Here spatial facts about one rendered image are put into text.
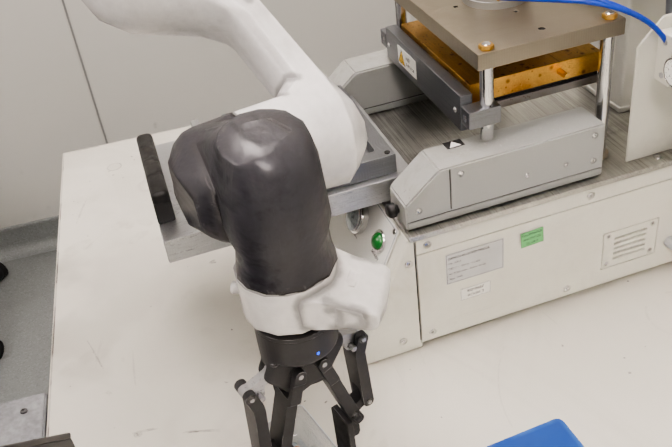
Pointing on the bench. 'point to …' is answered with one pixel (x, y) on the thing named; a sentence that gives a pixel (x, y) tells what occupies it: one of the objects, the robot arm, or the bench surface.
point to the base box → (523, 260)
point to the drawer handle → (155, 179)
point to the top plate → (506, 10)
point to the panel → (357, 244)
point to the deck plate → (611, 168)
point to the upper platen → (549, 65)
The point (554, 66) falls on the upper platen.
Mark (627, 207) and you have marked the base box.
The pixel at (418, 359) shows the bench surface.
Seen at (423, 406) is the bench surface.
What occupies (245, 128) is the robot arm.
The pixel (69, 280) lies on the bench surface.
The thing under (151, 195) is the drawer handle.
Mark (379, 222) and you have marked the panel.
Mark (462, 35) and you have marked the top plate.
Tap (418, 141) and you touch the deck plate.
